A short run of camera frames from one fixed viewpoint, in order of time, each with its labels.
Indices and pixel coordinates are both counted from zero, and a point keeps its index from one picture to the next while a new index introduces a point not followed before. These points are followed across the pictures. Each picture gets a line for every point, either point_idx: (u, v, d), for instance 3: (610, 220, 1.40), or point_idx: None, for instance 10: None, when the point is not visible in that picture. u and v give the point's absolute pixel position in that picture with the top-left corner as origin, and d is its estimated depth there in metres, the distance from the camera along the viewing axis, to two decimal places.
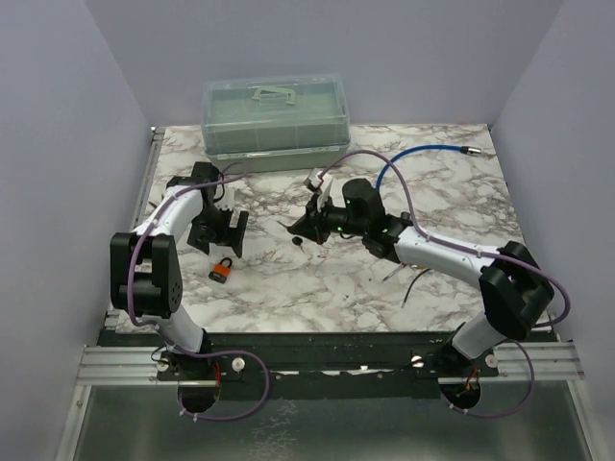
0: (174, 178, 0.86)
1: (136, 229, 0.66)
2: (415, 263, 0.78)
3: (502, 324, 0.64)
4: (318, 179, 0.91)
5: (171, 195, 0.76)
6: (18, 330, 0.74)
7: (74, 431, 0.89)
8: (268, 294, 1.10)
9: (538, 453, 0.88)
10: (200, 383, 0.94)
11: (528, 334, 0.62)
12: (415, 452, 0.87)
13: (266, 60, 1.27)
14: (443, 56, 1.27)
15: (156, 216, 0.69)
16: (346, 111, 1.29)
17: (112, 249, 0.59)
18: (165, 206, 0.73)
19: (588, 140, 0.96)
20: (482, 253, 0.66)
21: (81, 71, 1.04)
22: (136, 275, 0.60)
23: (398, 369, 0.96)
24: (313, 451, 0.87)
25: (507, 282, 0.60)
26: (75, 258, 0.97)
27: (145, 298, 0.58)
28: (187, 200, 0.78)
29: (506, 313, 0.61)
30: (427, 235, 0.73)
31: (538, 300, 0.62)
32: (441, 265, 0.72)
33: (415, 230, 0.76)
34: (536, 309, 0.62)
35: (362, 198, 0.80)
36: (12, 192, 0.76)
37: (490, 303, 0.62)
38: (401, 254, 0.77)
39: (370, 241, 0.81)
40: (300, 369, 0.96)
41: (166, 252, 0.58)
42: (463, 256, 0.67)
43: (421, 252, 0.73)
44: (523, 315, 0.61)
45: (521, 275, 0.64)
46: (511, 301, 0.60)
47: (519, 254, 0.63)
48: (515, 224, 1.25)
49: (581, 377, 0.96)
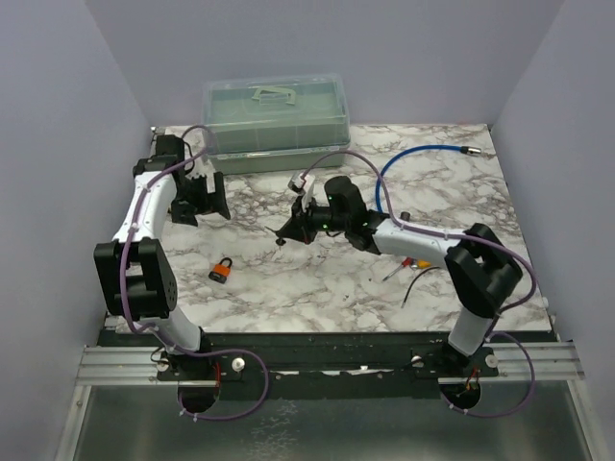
0: (138, 162, 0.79)
1: (116, 236, 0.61)
2: (396, 253, 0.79)
3: (472, 303, 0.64)
4: (301, 180, 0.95)
5: (142, 188, 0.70)
6: (18, 330, 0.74)
7: (74, 431, 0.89)
8: (268, 294, 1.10)
9: (538, 453, 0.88)
10: (199, 383, 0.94)
11: (496, 311, 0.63)
12: (415, 452, 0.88)
13: (266, 60, 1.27)
14: (443, 56, 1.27)
15: (133, 217, 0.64)
16: (346, 111, 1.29)
17: (97, 260, 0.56)
18: (141, 202, 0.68)
19: (588, 140, 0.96)
20: (450, 234, 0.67)
21: (81, 71, 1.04)
22: (129, 280, 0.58)
23: (398, 369, 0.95)
24: (313, 451, 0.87)
25: (473, 260, 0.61)
26: (74, 258, 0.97)
27: (142, 303, 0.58)
28: (161, 189, 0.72)
29: (474, 290, 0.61)
30: (401, 225, 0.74)
31: (506, 278, 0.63)
32: (417, 253, 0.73)
33: (392, 221, 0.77)
34: (504, 287, 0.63)
35: (342, 193, 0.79)
36: (12, 192, 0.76)
37: (458, 283, 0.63)
38: (381, 244, 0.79)
39: (352, 234, 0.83)
40: (300, 369, 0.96)
41: (156, 259, 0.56)
42: (431, 240, 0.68)
43: (396, 241, 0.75)
44: (491, 292, 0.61)
45: (488, 255, 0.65)
46: (478, 278, 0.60)
47: (484, 233, 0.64)
48: (515, 224, 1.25)
49: (581, 377, 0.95)
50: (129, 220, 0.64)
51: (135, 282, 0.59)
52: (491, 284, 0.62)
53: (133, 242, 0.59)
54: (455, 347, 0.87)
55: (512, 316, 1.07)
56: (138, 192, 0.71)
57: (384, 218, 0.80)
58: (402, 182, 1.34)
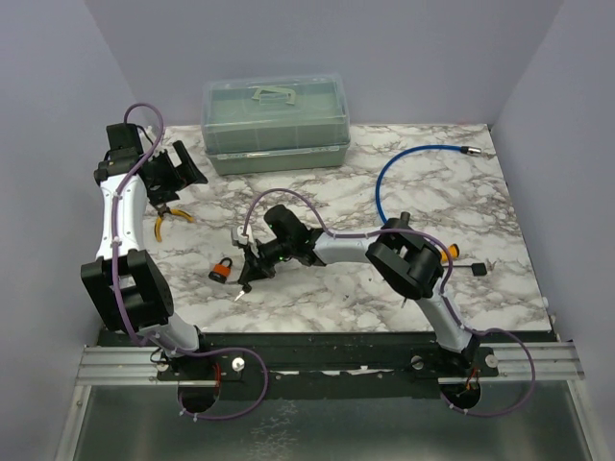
0: (100, 165, 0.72)
1: (101, 254, 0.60)
2: (337, 258, 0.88)
3: (401, 290, 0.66)
4: (243, 235, 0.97)
5: (113, 197, 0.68)
6: (18, 330, 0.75)
7: (74, 431, 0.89)
8: (269, 294, 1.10)
9: (535, 452, 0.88)
10: (199, 383, 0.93)
11: (419, 290, 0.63)
12: (414, 452, 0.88)
13: (266, 60, 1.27)
14: (442, 57, 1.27)
15: (111, 230, 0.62)
16: (346, 110, 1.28)
17: (86, 281, 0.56)
18: (114, 211, 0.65)
19: (588, 140, 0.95)
20: (368, 232, 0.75)
21: (82, 73, 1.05)
22: (124, 293, 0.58)
23: (397, 369, 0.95)
24: (313, 451, 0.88)
25: (385, 250, 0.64)
26: (74, 257, 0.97)
27: (142, 312, 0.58)
28: (133, 192, 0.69)
29: (397, 278, 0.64)
30: (333, 233, 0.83)
31: (426, 258, 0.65)
32: (349, 254, 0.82)
33: (327, 231, 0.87)
34: (427, 267, 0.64)
35: (280, 219, 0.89)
36: (13, 193, 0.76)
37: (386, 276, 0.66)
38: (321, 254, 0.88)
39: (299, 255, 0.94)
40: (300, 369, 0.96)
41: (146, 268, 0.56)
42: (356, 241, 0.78)
43: (332, 250, 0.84)
44: (414, 275, 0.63)
45: (406, 244, 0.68)
46: (393, 264, 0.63)
47: (398, 225, 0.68)
48: (515, 224, 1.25)
49: (581, 377, 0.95)
50: (109, 233, 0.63)
51: (131, 294, 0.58)
52: (411, 267, 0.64)
53: (119, 255, 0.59)
54: (446, 346, 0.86)
55: (512, 317, 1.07)
56: (110, 200, 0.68)
57: (321, 230, 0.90)
58: (402, 182, 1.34)
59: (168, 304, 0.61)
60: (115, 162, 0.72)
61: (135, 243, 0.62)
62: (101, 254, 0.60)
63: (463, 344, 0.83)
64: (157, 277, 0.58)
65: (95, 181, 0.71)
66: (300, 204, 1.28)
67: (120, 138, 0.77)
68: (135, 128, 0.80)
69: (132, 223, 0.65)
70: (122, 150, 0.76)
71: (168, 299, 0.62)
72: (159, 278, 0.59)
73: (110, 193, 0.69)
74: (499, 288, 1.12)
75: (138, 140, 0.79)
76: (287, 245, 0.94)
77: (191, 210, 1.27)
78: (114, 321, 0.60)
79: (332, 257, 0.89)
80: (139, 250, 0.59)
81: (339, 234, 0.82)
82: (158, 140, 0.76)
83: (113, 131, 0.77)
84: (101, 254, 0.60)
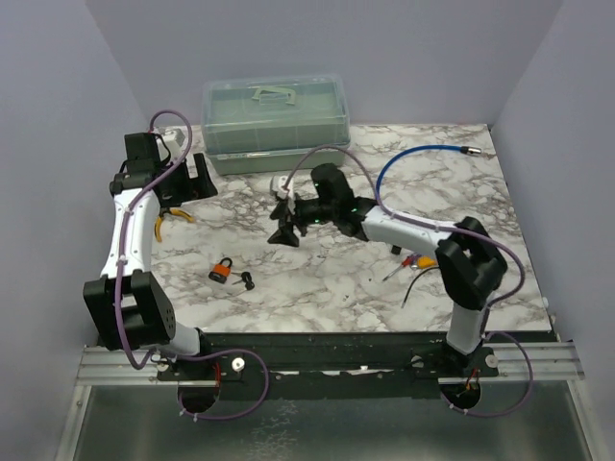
0: (117, 177, 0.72)
1: (105, 271, 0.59)
2: (384, 240, 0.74)
3: (458, 295, 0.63)
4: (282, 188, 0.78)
5: (125, 211, 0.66)
6: (19, 330, 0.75)
7: (73, 431, 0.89)
8: (268, 294, 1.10)
9: (535, 453, 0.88)
10: (199, 383, 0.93)
11: (481, 302, 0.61)
12: (415, 452, 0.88)
13: (266, 60, 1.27)
14: (442, 57, 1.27)
15: (119, 249, 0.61)
16: (346, 110, 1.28)
17: (88, 301, 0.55)
18: (125, 228, 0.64)
19: (589, 139, 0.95)
20: (441, 228, 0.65)
21: (82, 73, 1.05)
22: (125, 312, 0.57)
23: (398, 369, 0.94)
24: (313, 451, 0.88)
25: (457, 252, 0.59)
26: (74, 256, 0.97)
27: (140, 333, 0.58)
28: (144, 209, 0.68)
29: (458, 281, 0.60)
30: (392, 213, 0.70)
31: (493, 271, 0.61)
32: (405, 242, 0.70)
33: (381, 208, 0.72)
34: (492, 280, 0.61)
35: (329, 180, 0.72)
36: (13, 193, 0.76)
37: (446, 276, 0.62)
38: (366, 230, 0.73)
39: (341, 223, 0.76)
40: (300, 369, 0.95)
41: (150, 291, 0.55)
42: (423, 231, 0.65)
43: (386, 230, 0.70)
44: (479, 284, 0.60)
45: (476, 248, 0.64)
46: (461, 268, 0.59)
47: (475, 228, 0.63)
48: (515, 224, 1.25)
49: (581, 377, 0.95)
50: (115, 251, 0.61)
51: (131, 313, 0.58)
52: (477, 276, 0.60)
53: (123, 276, 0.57)
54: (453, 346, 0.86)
55: (512, 316, 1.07)
56: (121, 215, 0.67)
57: (374, 204, 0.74)
58: (402, 182, 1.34)
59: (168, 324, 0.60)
60: (131, 175, 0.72)
61: (142, 263, 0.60)
62: (106, 273, 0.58)
63: (470, 349, 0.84)
64: (158, 299, 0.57)
65: (111, 192, 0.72)
66: None
67: (137, 148, 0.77)
68: (153, 136, 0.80)
69: (139, 241, 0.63)
70: (138, 161, 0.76)
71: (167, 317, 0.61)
72: (159, 299, 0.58)
73: (122, 207, 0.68)
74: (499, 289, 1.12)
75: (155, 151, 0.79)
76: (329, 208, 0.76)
77: (191, 210, 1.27)
78: (112, 337, 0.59)
79: (374, 239, 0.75)
80: (142, 271, 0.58)
81: (401, 217, 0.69)
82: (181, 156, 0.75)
83: (130, 140, 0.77)
84: (106, 274, 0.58)
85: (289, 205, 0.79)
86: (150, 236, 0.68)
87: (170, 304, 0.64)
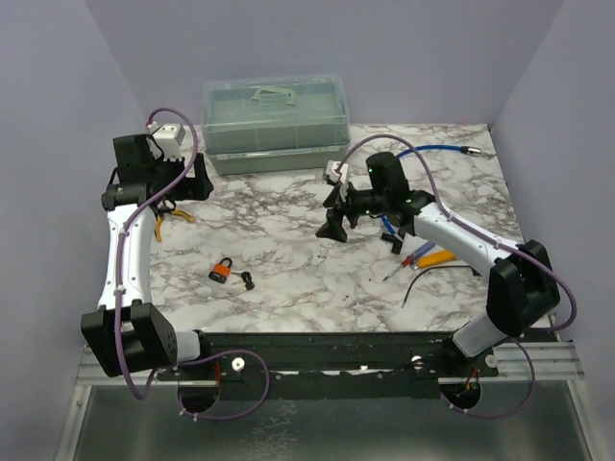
0: (110, 188, 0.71)
1: (103, 301, 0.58)
2: (430, 240, 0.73)
3: (498, 314, 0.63)
4: (334, 173, 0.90)
5: (120, 232, 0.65)
6: (19, 331, 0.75)
7: (73, 431, 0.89)
8: (269, 293, 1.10)
9: (535, 453, 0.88)
10: (199, 383, 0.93)
11: (521, 327, 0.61)
12: (415, 452, 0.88)
13: (266, 60, 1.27)
14: (442, 58, 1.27)
15: (116, 277, 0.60)
16: (346, 110, 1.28)
17: (87, 332, 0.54)
18: (121, 252, 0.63)
19: (589, 140, 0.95)
20: (501, 244, 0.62)
21: (81, 72, 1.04)
22: (125, 339, 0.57)
23: (397, 369, 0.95)
24: (313, 451, 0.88)
25: (517, 279, 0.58)
26: (74, 257, 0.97)
27: (141, 359, 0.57)
28: (139, 230, 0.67)
29: (506, 305, 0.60)
30: (450, 215, 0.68)
31: (544, 301, 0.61)
32: (455, 248, 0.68)
33: (438, 207, 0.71)
34: (539, 309, 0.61)
35: (382, 165, 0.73)
36: (13, 193, 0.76)
37: (493, 294, 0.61)
38: (417, 225, 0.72)
39: (390, 211, 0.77)
40: (300, 369, 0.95)
41: (150, 322, 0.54)
42: (479, 243, 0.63)
43: (438, 230, 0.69)
44: (525, 311, 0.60)
45: (531, 274, 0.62)
46: (514, 295, 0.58)
47: (537, 254, 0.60)
48: (515, 224, 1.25)
49: (581, 377, 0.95)
50: (113, 279, 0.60)
51: (131, 340, 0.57)
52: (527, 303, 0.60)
53: (122, 306, 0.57)
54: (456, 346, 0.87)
55: None
56: (116, 235, 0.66)
57: (430, 201, 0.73)
58: None
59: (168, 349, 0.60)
60: (124, 186, 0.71)
61: (141, 292, 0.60)
62: (104, 302, 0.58)
63: (473, 353, 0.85)
64: (158, 326, 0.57)
65: (104, 206, 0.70)
66: (301, 205, 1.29)
67: (129, 156, 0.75)
68: (143, 139, 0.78)
69: (136, 267, 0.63)
70: (131, 170, 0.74)
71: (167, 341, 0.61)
72: (159, 326, 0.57)
73: (117, 226, 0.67)
74: None
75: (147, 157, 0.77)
76: (378, 201, 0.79)
77: (190, 210, 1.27)
78: (111, 365, 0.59)
79: (421, 234, 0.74)
80: (141, 301, 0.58)
81: (459, 224, 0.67)
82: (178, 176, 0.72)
83: (121, 148, 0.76)
84: (104, 303, 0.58)
85: (341, 191, 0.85)
86: (147, 256, 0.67)
87: (171, 327, 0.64)
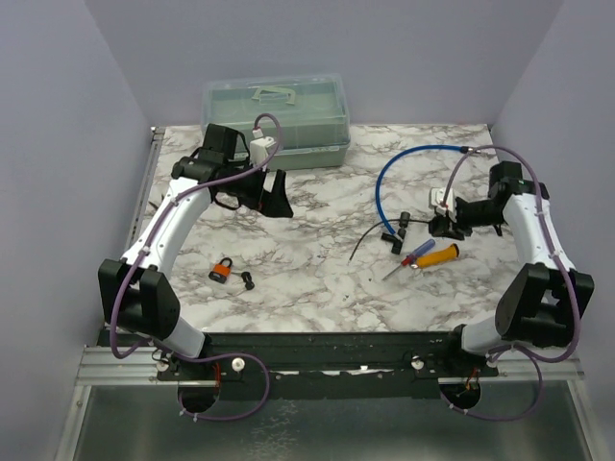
0: (183, 158, 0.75)
1: (127, 254, 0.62)
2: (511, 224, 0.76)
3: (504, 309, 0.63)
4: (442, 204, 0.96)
5: (170, 201, 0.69)
6: (19, 330, 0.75)
7: (74, 431, 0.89)
8: (268, 293, 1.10)
9: (538, 454, 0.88)
10: (200, 383, 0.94)
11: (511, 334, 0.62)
12: (415, 453, 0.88)
13: (266, 60, 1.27)
14: (443, 57, 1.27)
15: (148, 238, 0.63)
16: (345, 110, 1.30)
17: (100, 276, 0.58)
18: (163, 217, 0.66)
19: (590, 139, 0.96)
20: (556, 255, 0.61)
21: (80, 72, 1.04)
22: (129, 299, 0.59)
23: (398, 369, 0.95)
24: (312, 451, 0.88)
25: (538, 293, 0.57)
26: (74, 256, 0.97)
27: (135, 322, 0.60)
28: (188, 205, 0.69)
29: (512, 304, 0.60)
30: (541, 211, 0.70)
31: (545, 333, 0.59)
32: (520, 238, 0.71)
33: (536, 202, 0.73)
34: (538, 335, 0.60)
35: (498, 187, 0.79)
36: (13, 193, 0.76)
37: (514, 292, 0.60)
38: (511, 210, 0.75)
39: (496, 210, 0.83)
40: (300, 369, 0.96)
41: (156, 290, 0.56)
42: (539, 246, 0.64)
43: (522, 219, 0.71)
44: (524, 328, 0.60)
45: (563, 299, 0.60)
46: (525, 303, 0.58)
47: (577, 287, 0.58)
48: None
49: (580, 377, 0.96)
50: (145, 237, 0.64)
51: (133, 302, 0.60)
52: (532, 316, 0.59)
53: (139, 266, 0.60)
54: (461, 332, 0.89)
55: None
56: (166, 203, 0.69)
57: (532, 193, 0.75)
58: (402, 182, 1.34)
59: (164, 324, 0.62)
60: (197, 163, 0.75)
61: (161, 260, 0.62)
62: (126, 255, 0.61)
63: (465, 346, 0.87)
64: (162, 297, 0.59)
65: (172, 175, 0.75)
66: (300, 204, 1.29)
67: (214, 140, 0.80)
68: (234, 135, 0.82)
69: (170, 235, 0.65)
70: (211, 153, 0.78)
71: (167, 315, 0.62)
72: (164, 299, 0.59)
73: (172, 195, 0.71)
74: (499, 289, 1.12)
75: (228, 149, 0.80)
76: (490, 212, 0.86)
77: None
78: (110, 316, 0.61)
79: (505, 211, 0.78)
80: (156, 267, 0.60)
81: (541, 222, 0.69)
82: (239, 175, 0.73)
83: (212, 133, 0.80)
84: (126, 257, 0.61)
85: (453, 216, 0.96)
86: (184, 231, 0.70)
87: (177, 302, 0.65)
